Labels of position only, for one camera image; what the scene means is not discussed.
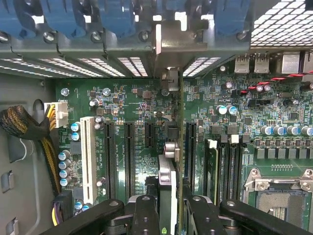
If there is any CPU socket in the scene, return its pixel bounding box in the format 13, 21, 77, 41
244, 167, 313, 229

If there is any white expansion slot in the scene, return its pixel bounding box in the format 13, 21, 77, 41
80, 116, 96, 205

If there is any short black expansion slot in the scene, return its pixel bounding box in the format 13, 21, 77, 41
144, 122, 156, 148

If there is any green motherboard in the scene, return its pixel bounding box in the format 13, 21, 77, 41
55, 50, 313, 235

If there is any white power connector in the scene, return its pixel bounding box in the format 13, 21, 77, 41
44, 101, 69, 129

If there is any silver USB port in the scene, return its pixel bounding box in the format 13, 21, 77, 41
254, 53, 270, 74
234, 53, 251, 74

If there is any silver network port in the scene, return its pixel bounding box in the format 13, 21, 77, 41
281, 52, 302, 74

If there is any open black PC case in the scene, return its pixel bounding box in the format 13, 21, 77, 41
0, 0, 313, 235

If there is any blue slot retainer clip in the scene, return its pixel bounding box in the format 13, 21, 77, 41
0, 0, 35, 38
97, 0, 137, 38
40, 0, 86, 39
214, 0, 252, 35

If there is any red black twisted wire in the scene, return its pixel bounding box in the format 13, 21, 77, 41
240, 70, 313, 95

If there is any braided yellow power wire bundle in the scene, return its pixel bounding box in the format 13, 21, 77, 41
0, 104, 62, 227

